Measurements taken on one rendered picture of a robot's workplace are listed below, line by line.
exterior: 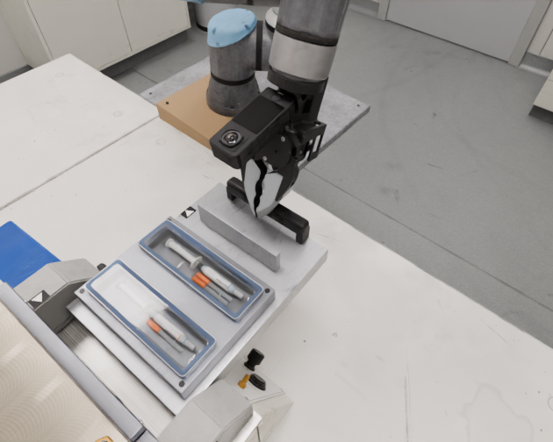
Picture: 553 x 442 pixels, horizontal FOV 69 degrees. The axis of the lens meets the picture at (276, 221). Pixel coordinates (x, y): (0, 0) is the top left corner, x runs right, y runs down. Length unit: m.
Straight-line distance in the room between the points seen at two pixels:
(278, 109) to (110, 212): 0.59
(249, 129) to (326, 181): 1.59
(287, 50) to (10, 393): 0.42
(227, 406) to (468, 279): 1.50
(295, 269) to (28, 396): 0.34
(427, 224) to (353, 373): 1.31
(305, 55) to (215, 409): 0.40
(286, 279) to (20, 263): 0.61
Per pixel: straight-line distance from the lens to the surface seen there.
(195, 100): 1.19
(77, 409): 0.39
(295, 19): 0.48
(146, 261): 0.58
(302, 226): 0.57
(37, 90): 1.48
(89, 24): 2.77
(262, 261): 0.58
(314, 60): 0.49
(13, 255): 1.02
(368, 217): 1.94
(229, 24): 1.05
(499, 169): 2.40
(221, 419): 0.48
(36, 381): 0.42
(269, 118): 0.49
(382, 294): 0.83
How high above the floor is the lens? 1.46
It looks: 51 degrees down
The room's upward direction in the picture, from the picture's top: straight up
